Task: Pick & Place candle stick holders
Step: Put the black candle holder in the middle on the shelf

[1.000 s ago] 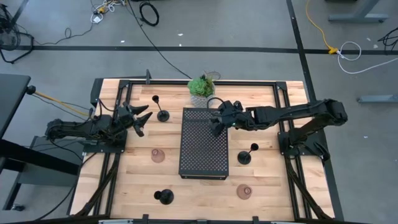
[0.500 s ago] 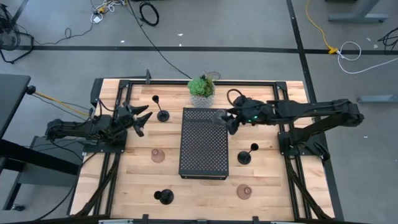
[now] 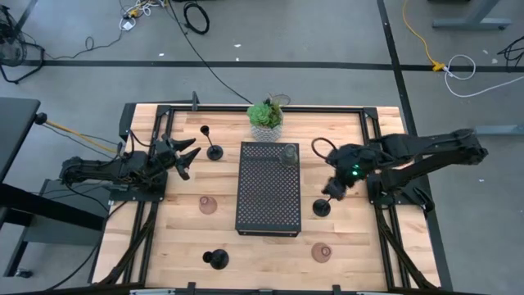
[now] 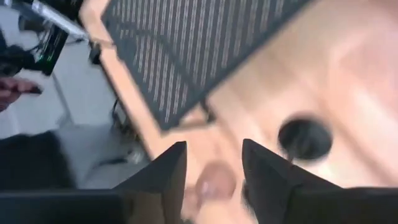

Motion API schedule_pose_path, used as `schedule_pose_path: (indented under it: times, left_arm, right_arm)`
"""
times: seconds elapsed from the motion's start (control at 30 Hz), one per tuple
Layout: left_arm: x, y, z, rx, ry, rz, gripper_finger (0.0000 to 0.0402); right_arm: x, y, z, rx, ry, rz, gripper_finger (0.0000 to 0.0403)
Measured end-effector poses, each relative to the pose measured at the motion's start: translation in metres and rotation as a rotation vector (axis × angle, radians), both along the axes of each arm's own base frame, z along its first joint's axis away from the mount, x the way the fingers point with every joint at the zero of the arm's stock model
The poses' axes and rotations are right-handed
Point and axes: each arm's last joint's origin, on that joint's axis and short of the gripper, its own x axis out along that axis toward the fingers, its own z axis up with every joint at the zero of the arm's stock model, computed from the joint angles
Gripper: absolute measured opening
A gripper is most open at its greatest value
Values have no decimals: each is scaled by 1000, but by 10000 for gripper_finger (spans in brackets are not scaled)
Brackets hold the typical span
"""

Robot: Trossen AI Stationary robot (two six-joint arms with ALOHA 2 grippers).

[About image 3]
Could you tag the black perforated metal rack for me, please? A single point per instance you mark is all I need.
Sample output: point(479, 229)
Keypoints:
point(266, 192)

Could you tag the pink glass candle holder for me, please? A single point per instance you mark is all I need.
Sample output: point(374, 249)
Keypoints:
point(208, 205)
point(321, 252)

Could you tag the white power adapter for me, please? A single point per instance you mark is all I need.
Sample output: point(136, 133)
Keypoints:
point(127, 25)

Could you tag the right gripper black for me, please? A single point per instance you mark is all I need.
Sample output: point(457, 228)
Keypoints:
point(352, 162)

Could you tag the clear glass candle holder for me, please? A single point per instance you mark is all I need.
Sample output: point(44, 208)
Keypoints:
point(289, 157)

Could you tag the short black candlestick holder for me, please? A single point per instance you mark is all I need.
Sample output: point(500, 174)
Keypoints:
point(219, 259)

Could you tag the grey desk foot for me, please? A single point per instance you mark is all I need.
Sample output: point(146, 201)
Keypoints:
point(471, 21)

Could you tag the black desk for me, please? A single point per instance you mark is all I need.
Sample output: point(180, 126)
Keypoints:
point(16, 123)

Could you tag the succulent in white patterned pot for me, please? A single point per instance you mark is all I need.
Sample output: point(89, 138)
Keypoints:
point(266, 116)

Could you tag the tall black candlestick holder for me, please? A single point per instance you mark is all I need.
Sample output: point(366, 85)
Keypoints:
point(215, 152)
point(321, 208)

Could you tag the black metal table frame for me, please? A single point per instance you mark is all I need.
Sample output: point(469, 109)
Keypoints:
point(266, 109)

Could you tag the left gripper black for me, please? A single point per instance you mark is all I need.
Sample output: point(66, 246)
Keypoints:
point(165, 152)

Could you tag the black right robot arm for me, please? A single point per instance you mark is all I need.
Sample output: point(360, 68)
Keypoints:
point(430, 149)

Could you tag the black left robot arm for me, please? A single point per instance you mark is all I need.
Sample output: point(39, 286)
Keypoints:
point(102, 170)

